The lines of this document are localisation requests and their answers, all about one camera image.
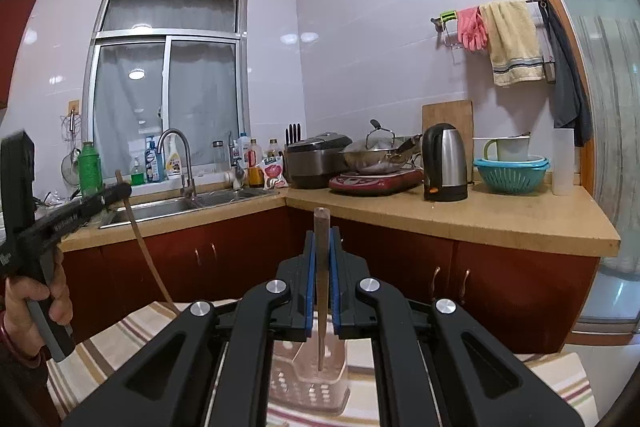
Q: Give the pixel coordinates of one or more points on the red induction cooker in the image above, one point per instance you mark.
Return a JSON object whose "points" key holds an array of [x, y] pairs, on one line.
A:
{"points": [[375, 183]]}

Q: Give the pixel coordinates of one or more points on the wooden cutting board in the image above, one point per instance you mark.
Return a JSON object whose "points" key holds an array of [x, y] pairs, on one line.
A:
{"points": [[450, 113]]}

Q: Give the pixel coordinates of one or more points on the green dish soap bottle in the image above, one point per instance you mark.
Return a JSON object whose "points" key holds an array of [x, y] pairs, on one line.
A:
{"points": [[137, 174]]}

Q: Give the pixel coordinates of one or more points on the green clip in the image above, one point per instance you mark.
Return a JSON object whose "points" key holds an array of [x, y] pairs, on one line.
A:
{"points": [[447, 15]]}

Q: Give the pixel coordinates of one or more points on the dark grey cloth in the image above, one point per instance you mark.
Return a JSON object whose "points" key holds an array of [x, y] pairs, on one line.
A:
{"points": [[567, 92]]}

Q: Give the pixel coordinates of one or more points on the red and white bag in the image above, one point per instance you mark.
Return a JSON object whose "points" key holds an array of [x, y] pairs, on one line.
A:
{"points": [[274, 174]]}

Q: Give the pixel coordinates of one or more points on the metal kitchen faucet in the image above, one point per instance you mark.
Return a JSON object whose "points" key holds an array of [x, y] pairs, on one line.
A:
{"points": [[187, 157]]}

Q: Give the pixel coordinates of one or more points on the metal wok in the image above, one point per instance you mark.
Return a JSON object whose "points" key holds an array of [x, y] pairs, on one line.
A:
{"points": [[370, 161]]}

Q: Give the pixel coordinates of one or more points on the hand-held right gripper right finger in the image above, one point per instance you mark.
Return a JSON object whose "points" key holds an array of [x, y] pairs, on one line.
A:
{"points": [[336, 277]]}

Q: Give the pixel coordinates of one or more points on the white spray bottle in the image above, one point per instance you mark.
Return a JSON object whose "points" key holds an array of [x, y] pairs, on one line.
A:
{"points": [[173, 159]]}

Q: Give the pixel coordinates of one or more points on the frosted glass door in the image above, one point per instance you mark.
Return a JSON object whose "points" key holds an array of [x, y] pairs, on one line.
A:
{"points": [[600, 57]]}

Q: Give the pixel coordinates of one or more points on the striped tablecloth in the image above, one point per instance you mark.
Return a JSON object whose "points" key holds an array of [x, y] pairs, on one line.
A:
{"points": [[125, 342]]}

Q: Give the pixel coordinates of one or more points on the green plastic bottle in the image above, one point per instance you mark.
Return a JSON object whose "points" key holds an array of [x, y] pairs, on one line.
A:
{"points": [[90, 172]]}

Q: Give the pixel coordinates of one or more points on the small metal tap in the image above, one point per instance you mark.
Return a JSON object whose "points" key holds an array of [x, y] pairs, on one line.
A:
{"points": [[236, 167]]}

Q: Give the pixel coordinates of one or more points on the glass jar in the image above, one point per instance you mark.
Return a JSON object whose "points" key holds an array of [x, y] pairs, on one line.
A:
{"points": [[218, 153]]}

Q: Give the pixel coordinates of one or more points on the hanging metal strainer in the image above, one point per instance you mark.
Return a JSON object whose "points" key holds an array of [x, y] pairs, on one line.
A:
{"points": [[72, 172]]}

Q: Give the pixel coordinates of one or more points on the blue and white bottle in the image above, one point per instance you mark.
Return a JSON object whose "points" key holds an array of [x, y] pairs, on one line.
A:
{"points": [[154, 162]]}

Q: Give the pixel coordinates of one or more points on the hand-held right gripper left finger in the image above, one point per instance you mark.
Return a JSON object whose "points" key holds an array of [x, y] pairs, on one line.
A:
{"points": [[310, 277]]}

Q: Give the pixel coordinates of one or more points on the aluminium sliding window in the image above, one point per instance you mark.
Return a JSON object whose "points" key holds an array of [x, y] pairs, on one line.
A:
{"points": [[200, 97]]}

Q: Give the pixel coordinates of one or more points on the pink rubber gloves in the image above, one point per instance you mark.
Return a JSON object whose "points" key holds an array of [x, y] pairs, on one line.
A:
{"points": [[472, 29]]}

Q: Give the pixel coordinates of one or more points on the white plastic cup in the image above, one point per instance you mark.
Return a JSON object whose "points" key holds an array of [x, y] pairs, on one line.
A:
{"points": [[563, 162]]}

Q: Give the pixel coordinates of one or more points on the pink perforated utensil holder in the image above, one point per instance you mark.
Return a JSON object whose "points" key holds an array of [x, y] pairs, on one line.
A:
{"points": [[300, 387]]}

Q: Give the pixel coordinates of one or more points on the black knife block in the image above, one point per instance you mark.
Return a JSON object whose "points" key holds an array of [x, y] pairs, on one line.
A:
{"points": [[293, 138]]}

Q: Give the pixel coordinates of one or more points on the steel electric kettle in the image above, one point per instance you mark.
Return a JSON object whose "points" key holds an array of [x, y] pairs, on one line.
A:
{"points": [[445, 162]]}

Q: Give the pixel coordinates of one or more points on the person's left hand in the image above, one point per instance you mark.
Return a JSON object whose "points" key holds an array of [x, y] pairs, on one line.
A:
{"points": [[30, 294]]}

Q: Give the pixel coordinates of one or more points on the orange oil bottle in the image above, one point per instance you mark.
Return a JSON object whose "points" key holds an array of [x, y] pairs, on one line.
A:
{"points": [[255, 169]]}

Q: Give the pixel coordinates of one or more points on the yellow towel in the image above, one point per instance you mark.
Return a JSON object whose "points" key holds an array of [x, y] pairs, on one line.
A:
{"points": [[515, 42]]}

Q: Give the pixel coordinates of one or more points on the wooden chopstick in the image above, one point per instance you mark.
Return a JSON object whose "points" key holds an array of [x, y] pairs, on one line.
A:
{"points": [[142, 247]]}

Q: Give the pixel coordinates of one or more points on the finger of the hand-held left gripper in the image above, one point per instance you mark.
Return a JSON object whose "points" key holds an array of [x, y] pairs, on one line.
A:
{"points": [[100, 200]]}

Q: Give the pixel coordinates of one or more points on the person's left forearm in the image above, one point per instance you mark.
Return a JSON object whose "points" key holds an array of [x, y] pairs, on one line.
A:
{"points": [[17, 377]]}

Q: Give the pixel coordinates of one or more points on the stainless steel sink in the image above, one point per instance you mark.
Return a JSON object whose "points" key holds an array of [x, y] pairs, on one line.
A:
{"points": [[160, 209]]}

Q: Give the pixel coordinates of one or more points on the metal towel rack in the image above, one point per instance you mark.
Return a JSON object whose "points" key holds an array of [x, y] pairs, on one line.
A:
{"points": [[445, 32]]}

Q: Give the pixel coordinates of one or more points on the teal plastic colander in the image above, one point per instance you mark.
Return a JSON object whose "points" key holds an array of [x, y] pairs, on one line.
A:
{"points": [[510, 179]]}

